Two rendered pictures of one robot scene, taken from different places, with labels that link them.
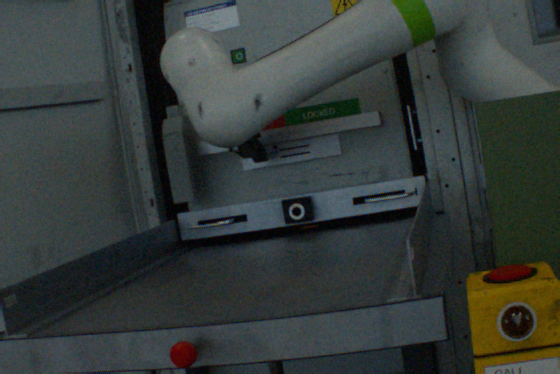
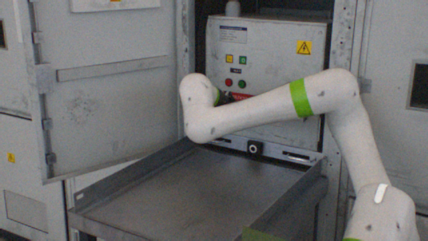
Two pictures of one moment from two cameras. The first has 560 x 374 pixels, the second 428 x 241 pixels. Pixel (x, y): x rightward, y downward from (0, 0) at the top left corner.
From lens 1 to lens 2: 0.77 m
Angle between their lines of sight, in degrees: 23
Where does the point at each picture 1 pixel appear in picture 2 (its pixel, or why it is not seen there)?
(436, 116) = not seen: hidden behind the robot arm
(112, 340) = (116, 231)
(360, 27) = (270, 106)
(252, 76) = (212, 118)
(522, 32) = (400, 100)
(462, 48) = (334, 120)
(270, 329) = not seen: outside the picture
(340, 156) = (281, 128)
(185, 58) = (187, 95)
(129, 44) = (187, 37)
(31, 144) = (121, 90)
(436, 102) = not seen: hidden behind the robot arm
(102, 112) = (167, 71)
